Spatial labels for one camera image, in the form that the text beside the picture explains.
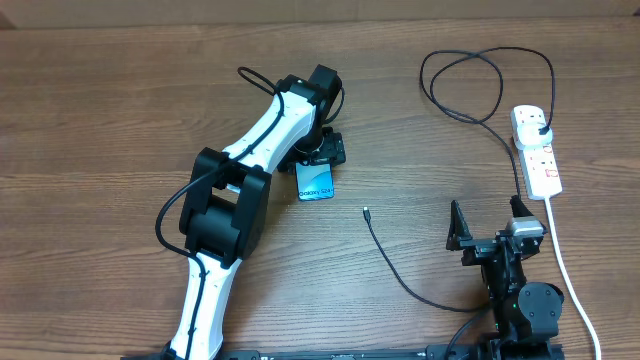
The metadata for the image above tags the white power strip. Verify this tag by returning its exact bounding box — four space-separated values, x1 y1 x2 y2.
510 105 562 200

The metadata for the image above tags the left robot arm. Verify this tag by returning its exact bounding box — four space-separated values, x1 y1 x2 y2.
154 65 346 360

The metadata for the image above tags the Samsung Galaxy smartphone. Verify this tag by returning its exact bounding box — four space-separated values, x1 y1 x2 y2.
296 163 334 201

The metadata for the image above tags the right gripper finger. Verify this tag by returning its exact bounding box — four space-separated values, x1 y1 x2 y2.
510 195 533 218
446 200 473 251

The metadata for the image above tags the white charger plug adapter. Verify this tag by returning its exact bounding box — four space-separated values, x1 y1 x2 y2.
514 123 553 150

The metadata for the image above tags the white power strip cord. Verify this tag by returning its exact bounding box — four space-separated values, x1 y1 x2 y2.
543 197 603 360

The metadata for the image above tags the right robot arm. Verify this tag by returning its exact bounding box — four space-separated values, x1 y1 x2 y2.
444 195 564 359

